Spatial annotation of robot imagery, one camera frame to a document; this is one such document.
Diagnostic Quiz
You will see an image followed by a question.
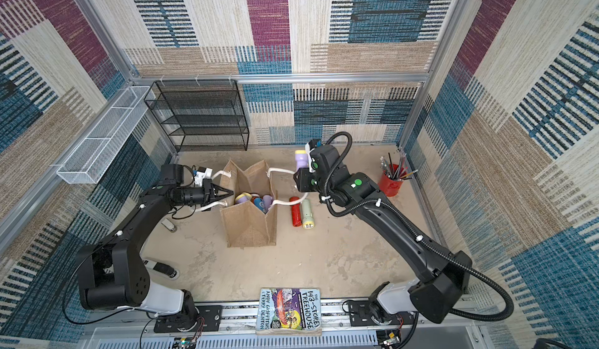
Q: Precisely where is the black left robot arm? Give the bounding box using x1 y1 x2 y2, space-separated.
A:
76 164 233 319

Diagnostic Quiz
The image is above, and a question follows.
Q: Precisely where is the purple flashlight row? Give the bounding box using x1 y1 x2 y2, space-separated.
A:
295 149 310 171

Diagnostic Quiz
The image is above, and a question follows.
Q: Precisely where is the red flashlight row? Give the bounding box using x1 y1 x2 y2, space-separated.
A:
290 196 303 227

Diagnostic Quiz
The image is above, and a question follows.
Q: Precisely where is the red pencil cup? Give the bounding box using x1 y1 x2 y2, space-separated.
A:
378 163 407 197

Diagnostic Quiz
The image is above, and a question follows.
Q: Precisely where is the blue flashlight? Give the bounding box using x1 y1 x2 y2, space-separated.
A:
252 197 267 213

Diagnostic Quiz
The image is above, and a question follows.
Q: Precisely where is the small grey object on floor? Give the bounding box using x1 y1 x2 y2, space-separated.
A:
161 218 177 233

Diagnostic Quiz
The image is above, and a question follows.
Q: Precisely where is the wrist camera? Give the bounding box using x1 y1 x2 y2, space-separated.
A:
305 138 322 153
192 166 213 187

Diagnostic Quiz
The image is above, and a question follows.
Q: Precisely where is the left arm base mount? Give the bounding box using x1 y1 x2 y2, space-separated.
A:
153 305 223 333

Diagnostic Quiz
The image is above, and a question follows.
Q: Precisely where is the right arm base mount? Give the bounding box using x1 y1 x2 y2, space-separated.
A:
342 299 414 327

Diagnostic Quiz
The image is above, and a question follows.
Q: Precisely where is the black corrugated cable conduit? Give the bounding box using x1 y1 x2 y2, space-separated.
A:
322 131 515 349

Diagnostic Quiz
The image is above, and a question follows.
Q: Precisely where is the light green flashlight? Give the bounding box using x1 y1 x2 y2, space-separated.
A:
300 199 315 229

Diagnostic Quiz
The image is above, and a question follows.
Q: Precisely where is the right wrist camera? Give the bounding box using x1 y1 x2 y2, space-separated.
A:
305 138 322 153

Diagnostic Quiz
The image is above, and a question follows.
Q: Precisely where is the white mesh wall basket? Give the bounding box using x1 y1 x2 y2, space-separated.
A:
57 86 150 185

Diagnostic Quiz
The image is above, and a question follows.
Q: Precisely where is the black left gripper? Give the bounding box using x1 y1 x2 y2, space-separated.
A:
178 180 235 212

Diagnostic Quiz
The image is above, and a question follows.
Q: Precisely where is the black wire shelf rack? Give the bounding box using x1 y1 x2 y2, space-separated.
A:
144 79 250 153

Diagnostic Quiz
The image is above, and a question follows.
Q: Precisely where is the treehouse storey book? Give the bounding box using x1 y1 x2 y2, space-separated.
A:
255 288 322 337

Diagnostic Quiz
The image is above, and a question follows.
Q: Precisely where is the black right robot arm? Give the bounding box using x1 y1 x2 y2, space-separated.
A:
294 139 472 324

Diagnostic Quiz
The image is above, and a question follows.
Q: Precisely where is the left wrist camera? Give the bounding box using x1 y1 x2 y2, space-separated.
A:
192 166 213 187

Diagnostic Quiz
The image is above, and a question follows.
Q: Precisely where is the black white marker pen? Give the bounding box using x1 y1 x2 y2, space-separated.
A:
144 259 179 280

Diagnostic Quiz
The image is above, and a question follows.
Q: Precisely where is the burlap tote bag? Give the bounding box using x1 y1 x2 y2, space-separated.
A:
218 160 293 248

